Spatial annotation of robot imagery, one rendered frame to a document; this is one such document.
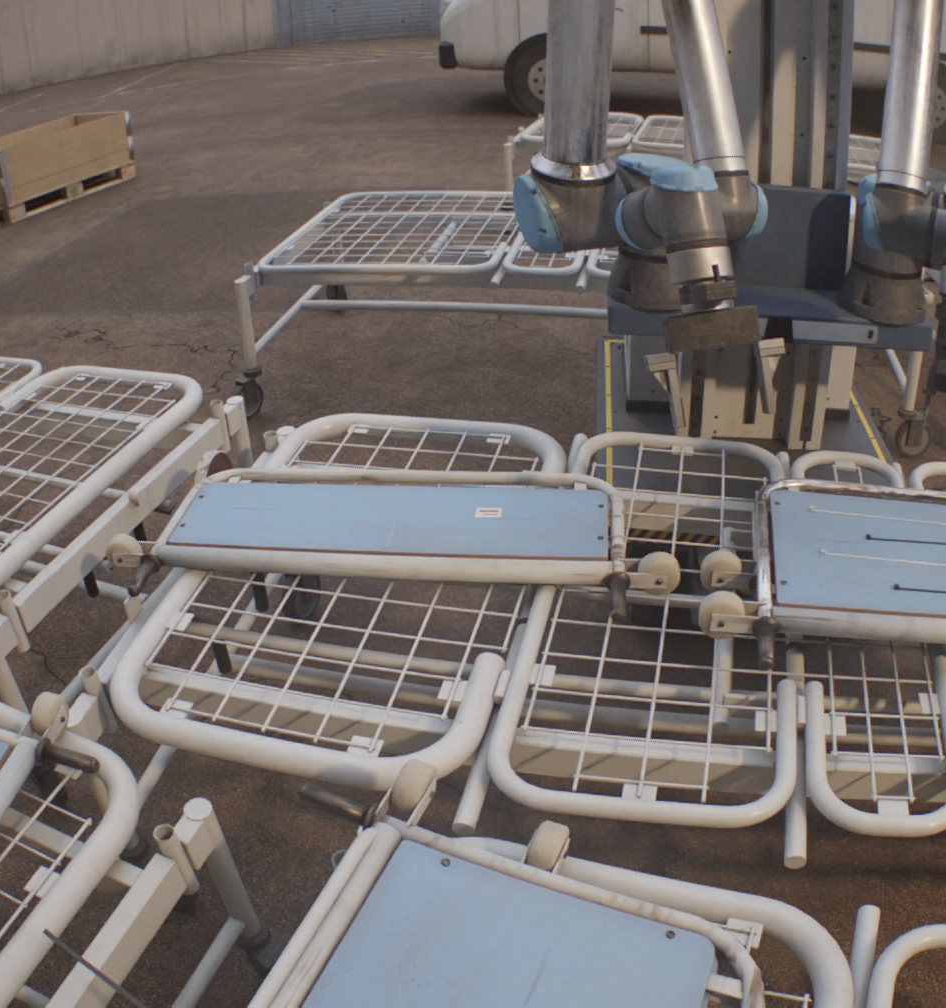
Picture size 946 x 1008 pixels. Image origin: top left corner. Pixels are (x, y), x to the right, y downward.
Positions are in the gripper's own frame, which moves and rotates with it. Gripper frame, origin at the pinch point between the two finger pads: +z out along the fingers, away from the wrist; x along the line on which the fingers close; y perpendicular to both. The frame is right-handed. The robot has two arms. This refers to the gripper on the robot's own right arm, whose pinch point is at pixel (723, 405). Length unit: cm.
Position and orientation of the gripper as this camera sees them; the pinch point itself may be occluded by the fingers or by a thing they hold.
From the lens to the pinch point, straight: 134.2
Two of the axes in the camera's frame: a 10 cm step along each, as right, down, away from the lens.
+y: 0.2, -1.4, 9.9
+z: 1.6, 9.8, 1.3
